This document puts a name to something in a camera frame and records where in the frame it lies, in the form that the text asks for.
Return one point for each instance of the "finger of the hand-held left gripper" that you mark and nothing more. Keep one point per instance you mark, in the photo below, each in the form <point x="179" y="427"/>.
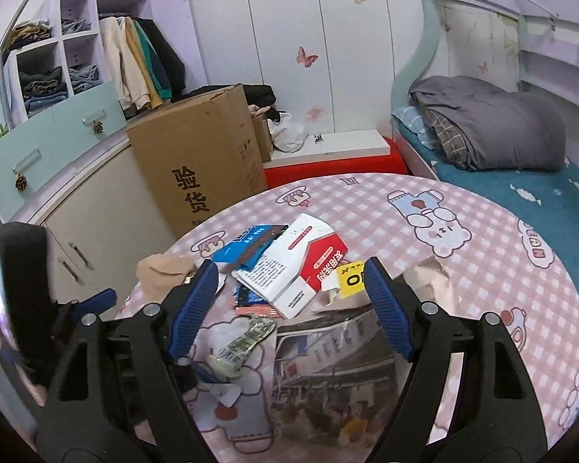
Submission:
<point x="99" y="297"/>

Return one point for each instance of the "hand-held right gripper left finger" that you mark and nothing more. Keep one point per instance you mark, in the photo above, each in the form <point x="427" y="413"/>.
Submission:
<point x="193" y="308"/>

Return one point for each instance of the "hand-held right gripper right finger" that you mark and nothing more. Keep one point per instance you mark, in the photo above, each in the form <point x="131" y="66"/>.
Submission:
<point x="388" y="313"/>

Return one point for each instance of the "beige sock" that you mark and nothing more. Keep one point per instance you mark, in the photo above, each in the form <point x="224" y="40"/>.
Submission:
<point x="164" y="275"/>

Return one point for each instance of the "yellow printed packet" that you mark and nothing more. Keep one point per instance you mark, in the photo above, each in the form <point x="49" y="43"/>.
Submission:
<point x="350" y="279"/>

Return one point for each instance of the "torn brown paper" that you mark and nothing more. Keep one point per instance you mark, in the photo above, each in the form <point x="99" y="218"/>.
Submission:
<point x="432" y="277"/>

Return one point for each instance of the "green white wrapper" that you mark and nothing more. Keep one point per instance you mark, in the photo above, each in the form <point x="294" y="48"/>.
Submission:
<point x="243" y="345"/>

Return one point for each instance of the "blue black snack packet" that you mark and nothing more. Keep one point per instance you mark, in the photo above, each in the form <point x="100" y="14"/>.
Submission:
<point x="241" y="248"/>

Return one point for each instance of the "glossy photo flyer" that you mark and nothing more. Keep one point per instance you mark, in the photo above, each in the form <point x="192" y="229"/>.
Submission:
<point x="333" y="376"/>

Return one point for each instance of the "white torn wrapper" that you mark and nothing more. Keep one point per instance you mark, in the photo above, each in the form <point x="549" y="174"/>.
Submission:
<point x="224" y="393"/>

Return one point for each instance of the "pine cone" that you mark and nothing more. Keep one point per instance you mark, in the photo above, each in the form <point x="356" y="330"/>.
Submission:
<point x="97" y="128"/>
<point x="20" y="182"/>

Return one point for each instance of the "pink checked tablecloth table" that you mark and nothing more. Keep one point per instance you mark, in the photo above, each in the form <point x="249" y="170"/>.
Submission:
<point x="487" y="299"/>

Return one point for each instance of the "cream cabinet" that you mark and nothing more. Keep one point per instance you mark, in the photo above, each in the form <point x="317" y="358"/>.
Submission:
<point x="101" y="193"/>

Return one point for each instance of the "red white carton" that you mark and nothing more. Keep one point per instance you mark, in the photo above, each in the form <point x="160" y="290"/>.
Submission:
<point x="289" y="260"/>

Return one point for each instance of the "wide teal drawer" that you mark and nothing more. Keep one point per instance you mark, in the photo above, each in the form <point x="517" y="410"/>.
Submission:
<point x="9" y="159"/>

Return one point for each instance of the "green toy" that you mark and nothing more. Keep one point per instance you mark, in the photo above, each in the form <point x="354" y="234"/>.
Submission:
<point x="0" y="131"/>

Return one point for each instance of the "large cardboard box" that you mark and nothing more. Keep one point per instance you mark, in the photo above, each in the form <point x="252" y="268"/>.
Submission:
<point x="198" y="154"/>

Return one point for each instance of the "white-topped red platform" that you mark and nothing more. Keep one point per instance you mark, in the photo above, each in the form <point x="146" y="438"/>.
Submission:
<point x="337" y="164"/>

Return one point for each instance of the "narrow teal drawer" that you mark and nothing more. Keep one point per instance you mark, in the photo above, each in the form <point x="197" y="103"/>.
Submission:
<point x="87" y="113"/>

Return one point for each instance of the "teal bed sheet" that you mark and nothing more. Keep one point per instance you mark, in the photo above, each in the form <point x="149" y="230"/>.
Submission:
<point x="535" y="202"/>

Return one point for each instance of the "folded jeans stack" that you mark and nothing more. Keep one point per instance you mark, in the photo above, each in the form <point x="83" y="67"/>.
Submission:
<point x="41" y="89"/>

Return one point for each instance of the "small black object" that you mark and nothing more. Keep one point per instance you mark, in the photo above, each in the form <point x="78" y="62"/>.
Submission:
<point x="318" y="139"/>

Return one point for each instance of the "blue checked pillow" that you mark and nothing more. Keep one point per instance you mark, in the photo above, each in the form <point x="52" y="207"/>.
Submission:
<point x="410" y="123"/>

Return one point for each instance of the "white plastic bag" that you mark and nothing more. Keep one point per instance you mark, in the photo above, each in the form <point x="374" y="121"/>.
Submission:
<point x="287" y="135"/>

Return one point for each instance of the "blue grey folded clothes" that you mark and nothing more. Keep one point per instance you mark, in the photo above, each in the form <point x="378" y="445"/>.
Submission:
<point x="84" y="78"/>

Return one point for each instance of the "faint pink butterfly sticker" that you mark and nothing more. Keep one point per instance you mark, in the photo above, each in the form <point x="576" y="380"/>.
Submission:
<point x="316" y="113"/>

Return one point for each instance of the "grey quilt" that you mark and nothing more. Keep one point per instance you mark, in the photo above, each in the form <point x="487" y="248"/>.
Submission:
<point x="502" y="125"/>

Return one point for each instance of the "yellow garment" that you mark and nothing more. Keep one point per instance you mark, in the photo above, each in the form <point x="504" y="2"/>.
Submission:
<point x="142" y="75"/>

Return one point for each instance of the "cream jacket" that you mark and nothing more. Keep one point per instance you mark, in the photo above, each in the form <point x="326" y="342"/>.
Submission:
<point x="120" y="67"/>

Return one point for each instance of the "green garment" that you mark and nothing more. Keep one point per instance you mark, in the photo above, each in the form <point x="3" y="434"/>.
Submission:
<point x="155" y="65"/>

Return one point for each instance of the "patterned clothes pile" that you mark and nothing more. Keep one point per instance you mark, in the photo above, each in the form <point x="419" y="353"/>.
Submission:
<point x="26" y="33"/>

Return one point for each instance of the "black coat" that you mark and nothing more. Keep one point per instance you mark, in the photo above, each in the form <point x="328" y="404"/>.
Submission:
<point x="170" y="58"/>

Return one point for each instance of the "lilac shelf unit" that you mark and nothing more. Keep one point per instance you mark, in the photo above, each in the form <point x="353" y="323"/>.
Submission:
<point x="79" y="0"/>

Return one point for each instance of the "teal bunk bed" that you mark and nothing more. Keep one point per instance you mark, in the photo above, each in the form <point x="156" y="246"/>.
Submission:
<point x="424" y="33"/>

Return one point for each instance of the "white wardrobe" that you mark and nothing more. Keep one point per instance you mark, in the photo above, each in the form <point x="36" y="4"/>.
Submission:
<point x="280" y="33"/>

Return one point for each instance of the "small wall butterfly sticker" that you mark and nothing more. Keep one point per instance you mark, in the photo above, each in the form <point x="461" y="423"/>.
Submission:
<point x="482" y="66"/>
<point x="446" y="24"/>

